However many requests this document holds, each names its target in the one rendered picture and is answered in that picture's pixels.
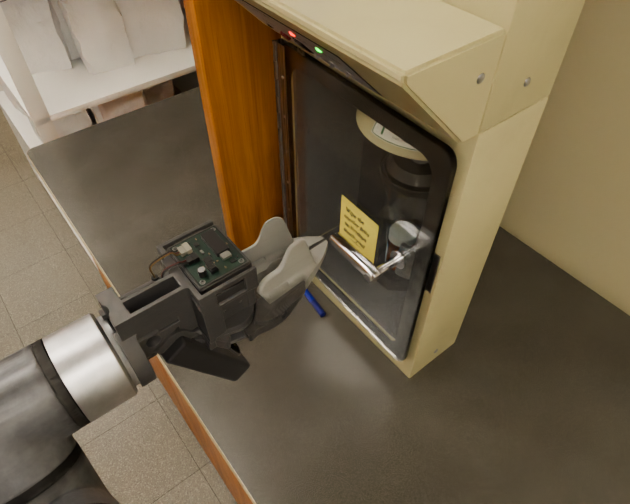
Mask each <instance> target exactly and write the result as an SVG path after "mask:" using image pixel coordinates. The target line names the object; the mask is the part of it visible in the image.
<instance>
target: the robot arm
mask: <svg viewBox="0 0 630 504"><path fill-rule="evenodd" d="M200 230H201V231H200ZM198 231H200V232H198ZM196 232H198V233H196ZM194 233H196V234H194ZM192 234H194V235H192ZM190 235H192V236H190ZM188 236H190V237H188ZM186 237H188V238H186ZM184 238H186V239H184ZM182 239H184V240H182ZM180 240H182V241H180ZM179 241H180V242H179ZM177 242H178V243H177ZM175 243H176V244H175ZM156 247H157V250H158V253H159V256H160V257H158V258H157V259H155V260H154V261H153V262H152V263H151V264H150V265H149V270H150V272H151V274H152V275H153V276H152V277H151V279H152V280H150V281H149V282H147V283H145V284H143V285H141V286H139V287H137V288H135V289H133V290H131V291H130V292H128V293H126V294H124V295H122V296H120V297H118V295H117V294H116V292H115V291H114V289H113V288H112V287H110V288H108V289H106V290H104V291H102V292H100V293H98V294H96V295H95V297H96V299H97V300H98V302H99V304H100V306H101V308H102V309H100V310H99V311H98V312H99V314H100V316H99V317H97V318H96V317H95V316H94V314H90V313H89V314H87V315H85V316H83V317H81V318H79V319H77V320H75V321H73V322H72V323H70V324H68V325H66V326H64V327H62V328H60V329H58V330H57V331H55V332H53V333H51V334H49V335H47V336H45V337H43V338H42V339H39V340H37V341H35V342H34V343H32V344H29V345H28V346H26V347H24V348H22V349H20V350H18V351H16V352H14V353H12V354H10V355H9V356H7V357H5V358H3V359H1V360H0V504H120V503H119V502H118V501H117V500H116V499H115V498H114V497H113V496H112V495H111V494H110V492H109V491H108V490H107V488H106V487H105V485H104V484H103V482H102V480H101V479H100V477H99V475H98V474H97V472H96V471H95V469H94V467H93V466H92V464H91V463H90V461H89V459H88V458H87V456H86V455H85V453H84V451H83V450H82V448H81V447H80V445H79V444H78V442H77V441H76V440H75V439H74V437H73V436H72V434H73V433H75V432H77V431H78V430H80V429H81V428H83V427H84V426H86V425H87V424H89V423H91V422H93V421H95V420H96V419H98V418H100V417H101V416H103V415H105V414H106V413H108V412H109V411H111V410H113V409H114V408H116V407H117V406H119V405H121V404H122V403H124V402H125V401H127V400H129V399H130V398H132V397H133V396H135V395H137V392H138V389H137V387H136V386H137V385H138V384H141V386H142V387H144V386H145V385H147V384H149V383H150V382H152V381H153V380H155V379H157V376H156V374H155V372H154V370H153V368H152V366H151V364H150V362H149V359H151V358H153V357H154V356H156V355H157V353H158V354H161V355H162V357H163V358H164V360H165V361H166V362H167V363H169V364H173V365H176V366H180V367H183V368H187V369H191V370H194V371H198V372H201V373H205V374H209V375H212V376H216V377H219V378H223V379H227V380H230V381H237V380H238V379H239V378H240V377H241V376H242V375H243V374H244V373H245V372H246V371H247V369H248V368H249V367H250V364H249V362H248V361H247V360H246V358H245V357H244V356H243V355H242V353H241V351H240V348H239V346H238V344H237V343H236V342H238V341H241V340H243V339H245V338H246V337H247V338H248V339H249V341H253V340H254V339H255V338H256V337H257V336H258V335H260V334H262V333H264V332H267V331H269V330H271V329H273V328H275V327H276V326H278V325H279V324H280V323H282V322H283V321H284V320H285V319H286V318H287V317H288V316H289V315H290V313H291V312H292V311H293V309H294V308H295V306H296V305H297V303H298V302H299V301H300V299H301V298H302V296H303V295H304V294H305V291H306V289H307V287H308V286H309V285H310V283H311V282H312V280H313V279H314V277H315V275H316V273H317V272H318V270H319V268H320V266H321V264H322V262H323V260H324V258H325V255H326V251H327V247H328V241H327V240H325V239H324V238H323V237H319V236H306V237H297V238H292V236H291V234H290V232H289V230H288V228H287V226H286V224H285V222H284V220H283V219H282V218H280V217H273V218H271V219H269V220H267V221H266V222H265V223H264V224H263V226H262V229H261V232H260V234H259V237H258V239H257V241H256V242H255V243H254V244H253V245H251V246H249V247H248V248H246V249H244V250H242V251H241V250H240V249H239V248H238V247H237V246H236V245H235V244H234V243H233V242H232V241H231V239H230V238H229V237H228V236H227V235H226V234H225V233H224V232H223V231H222V230H221V229H220V228H219V227H218V226H217V225H215V224H214V225H213V221H212V220H211V219H210V220H208V221H206V222H204V223H202V224H200V225H198V226H196V227H194V228H192V229H190V230H188V231H186V232H184V233H182V234H180V235H178V236H176V237H174V238H172V239H170V240H168V241H166V242H164V243H162V244H160V245H158V246H156ZM159 260H161V262H162V265H163V267H164V270H163V271H162V273H161V275H160V276H158V275H156V274H155V275H154V274H153V272H152V270H151V268H152V266H153V265H154V264H155V263H157V262H158V261H159ZM257 286H258V287H257ZM255 288H257V292H258V293H259V294H260V295H261V297H260V298H259V299H257V298H256V295H255Z"/></svg>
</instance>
